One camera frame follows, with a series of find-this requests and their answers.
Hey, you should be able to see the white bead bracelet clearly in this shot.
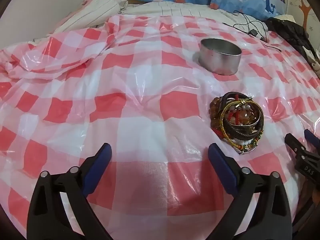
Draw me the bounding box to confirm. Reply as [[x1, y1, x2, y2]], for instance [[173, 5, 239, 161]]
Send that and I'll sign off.
[[229, 104, 250, 152]]

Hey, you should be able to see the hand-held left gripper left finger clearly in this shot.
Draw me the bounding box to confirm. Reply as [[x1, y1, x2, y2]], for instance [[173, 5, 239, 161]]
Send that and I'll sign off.
[[27, 143, 112, 240]]

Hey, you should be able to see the red checked plastic cloth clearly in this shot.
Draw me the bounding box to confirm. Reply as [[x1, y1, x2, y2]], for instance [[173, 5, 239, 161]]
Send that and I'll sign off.
[[0, 14, 320, 240]]

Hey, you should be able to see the black garment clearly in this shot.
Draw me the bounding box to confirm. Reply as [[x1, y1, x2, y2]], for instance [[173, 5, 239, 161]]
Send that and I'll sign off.
[[264, 17, 317, 62]]

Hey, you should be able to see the black charger cable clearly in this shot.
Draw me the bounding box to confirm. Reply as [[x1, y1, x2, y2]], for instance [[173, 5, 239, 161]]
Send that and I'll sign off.
[[222, 10, 282, 52]]

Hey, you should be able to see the red bead bracelet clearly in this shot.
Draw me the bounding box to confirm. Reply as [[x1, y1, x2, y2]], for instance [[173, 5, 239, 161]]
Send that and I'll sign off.
[[212, 110, 237, 140]]

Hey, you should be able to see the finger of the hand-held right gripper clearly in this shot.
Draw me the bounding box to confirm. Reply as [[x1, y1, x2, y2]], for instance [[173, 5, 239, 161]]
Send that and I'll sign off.
[[304, 129, 320, 147], [285, 133, 304, 159]]

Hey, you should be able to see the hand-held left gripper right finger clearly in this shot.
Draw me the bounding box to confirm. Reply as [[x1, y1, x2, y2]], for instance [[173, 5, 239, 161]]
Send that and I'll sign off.
[[208, 143, 293, 240]]

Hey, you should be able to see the brown leather bracelet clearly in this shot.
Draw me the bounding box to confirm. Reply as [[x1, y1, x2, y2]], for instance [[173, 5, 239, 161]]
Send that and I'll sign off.
[[221, 92, 265, 140]]

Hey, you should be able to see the gold cord bracelet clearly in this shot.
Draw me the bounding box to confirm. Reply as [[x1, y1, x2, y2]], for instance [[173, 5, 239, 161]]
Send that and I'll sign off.
[[219, 99, 263, 148]]

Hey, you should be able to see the amber bead bracelet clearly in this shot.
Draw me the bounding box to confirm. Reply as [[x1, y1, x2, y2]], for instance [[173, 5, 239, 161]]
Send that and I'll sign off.
[[209, 96, 254, 132]]

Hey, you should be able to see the striped white cloth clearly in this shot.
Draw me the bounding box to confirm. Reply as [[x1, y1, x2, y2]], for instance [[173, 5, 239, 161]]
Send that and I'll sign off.
[[32, 0, 128, 43]]

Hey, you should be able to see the round metal tin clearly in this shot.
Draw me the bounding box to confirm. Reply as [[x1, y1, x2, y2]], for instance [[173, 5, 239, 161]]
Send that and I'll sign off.
[[199, 37, 242, 75]]

